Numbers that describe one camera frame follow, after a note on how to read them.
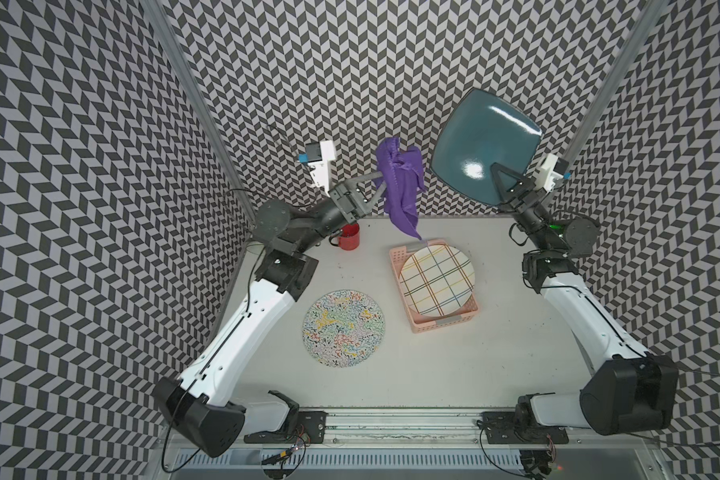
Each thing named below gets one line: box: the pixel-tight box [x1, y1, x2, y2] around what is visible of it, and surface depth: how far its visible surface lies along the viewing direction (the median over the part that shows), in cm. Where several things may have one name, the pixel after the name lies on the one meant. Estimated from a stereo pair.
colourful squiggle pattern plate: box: [302, 289, 386, 368], surface depth 91 cm
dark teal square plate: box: [431, 88, 542, 207], surface depth 56 cm
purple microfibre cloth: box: [373, 137, 426, 240], surface depth 49 cm
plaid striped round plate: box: [399, 244, 475, 318], surface depth 96 cm
